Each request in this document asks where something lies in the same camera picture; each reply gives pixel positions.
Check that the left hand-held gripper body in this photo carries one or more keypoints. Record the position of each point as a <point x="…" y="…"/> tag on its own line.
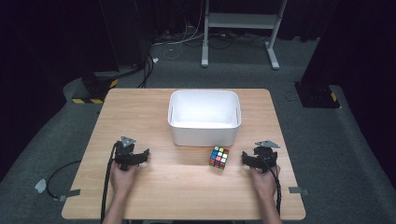
<point x="124" y="154"/>

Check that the white metal stand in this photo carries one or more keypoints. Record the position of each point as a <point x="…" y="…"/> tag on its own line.
<point x="239" y="21"/>

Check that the grey tape strip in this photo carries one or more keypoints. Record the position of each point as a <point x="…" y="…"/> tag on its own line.
<point x="298" y="190"/>
<point x="70" y="194"/>

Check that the black base with yellow stripes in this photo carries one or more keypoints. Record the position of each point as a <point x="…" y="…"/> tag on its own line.
<point x="96" y="88"/>

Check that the person's left hand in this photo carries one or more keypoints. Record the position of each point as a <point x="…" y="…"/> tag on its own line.
<point x="122" y="179"/>

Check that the multicoloured puzzle cube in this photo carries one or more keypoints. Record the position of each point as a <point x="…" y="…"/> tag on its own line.
<point x="219" y="157"/>

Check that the white plastic bin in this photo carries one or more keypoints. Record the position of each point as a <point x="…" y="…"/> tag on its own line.
<point x="204" y="124"/>

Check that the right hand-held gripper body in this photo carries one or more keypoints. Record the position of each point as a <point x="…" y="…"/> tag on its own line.
<point x="265" y="154"/>

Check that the person's right hand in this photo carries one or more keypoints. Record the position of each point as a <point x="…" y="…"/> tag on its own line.
<point x="264" y="182"/>

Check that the black square base plate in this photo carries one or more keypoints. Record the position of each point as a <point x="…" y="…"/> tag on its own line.
<point x="317" y="95"/>

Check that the white tag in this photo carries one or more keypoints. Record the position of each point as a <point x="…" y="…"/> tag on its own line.
<point x="40" y="185"/>

